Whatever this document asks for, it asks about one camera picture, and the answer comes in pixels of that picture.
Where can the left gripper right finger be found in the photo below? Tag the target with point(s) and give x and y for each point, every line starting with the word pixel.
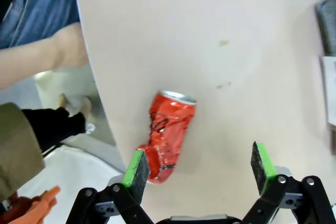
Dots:
pixel 265 171

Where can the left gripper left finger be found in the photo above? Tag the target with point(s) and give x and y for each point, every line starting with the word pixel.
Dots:
pixel 134 176

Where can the person's right forearm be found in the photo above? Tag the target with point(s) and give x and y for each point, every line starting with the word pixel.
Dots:
pixel 26 64

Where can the crushed red soda can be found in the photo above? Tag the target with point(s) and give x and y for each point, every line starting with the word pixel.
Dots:
pixel 170 129

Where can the grey basket labelled Bottle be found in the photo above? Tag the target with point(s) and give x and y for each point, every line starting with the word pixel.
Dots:
pixel 328 24

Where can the person's right hand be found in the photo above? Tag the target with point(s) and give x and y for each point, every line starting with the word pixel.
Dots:
pixel 71 48

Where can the black shoe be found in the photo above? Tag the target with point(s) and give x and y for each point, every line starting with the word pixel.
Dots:
pixel 55 127

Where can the brown trousers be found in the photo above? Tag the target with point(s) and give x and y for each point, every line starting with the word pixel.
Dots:
pixel 15 150

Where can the blue jeans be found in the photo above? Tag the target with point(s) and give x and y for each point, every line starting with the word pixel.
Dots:
pixel 44 6

